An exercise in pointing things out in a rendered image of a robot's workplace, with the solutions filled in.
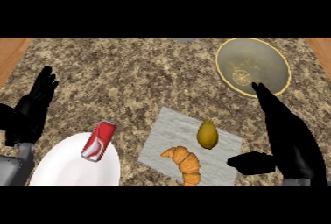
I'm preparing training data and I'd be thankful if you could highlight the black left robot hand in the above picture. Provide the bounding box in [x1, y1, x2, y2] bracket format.
[0, 65, 61, 147]

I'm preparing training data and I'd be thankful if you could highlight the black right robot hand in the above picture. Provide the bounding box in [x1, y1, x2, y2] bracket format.
[226, 81, 330, 187]

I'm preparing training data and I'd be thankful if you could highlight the yellow lemon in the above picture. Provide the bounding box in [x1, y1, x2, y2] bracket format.
[197, 118, 220, 151]

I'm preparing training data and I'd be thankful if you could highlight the yellow-rimmed grey bowl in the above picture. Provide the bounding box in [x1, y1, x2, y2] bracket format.
[215, 38, 293, 99]

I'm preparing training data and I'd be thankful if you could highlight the grey placemat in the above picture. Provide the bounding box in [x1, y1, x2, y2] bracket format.
[138, 106, 244, 187]

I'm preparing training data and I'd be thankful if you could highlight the red and white can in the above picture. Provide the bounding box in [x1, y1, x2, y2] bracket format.
[80, 119, 119, 163]

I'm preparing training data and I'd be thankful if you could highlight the white plate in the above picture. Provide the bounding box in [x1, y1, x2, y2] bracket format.
[27, 132, 121, 187]

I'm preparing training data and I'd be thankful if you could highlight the orange croissant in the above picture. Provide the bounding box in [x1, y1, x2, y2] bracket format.
[160, 145, 203, 187]

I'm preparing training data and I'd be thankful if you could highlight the grey round object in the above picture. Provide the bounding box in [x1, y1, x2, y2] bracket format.
[172, 37, 200, 43]

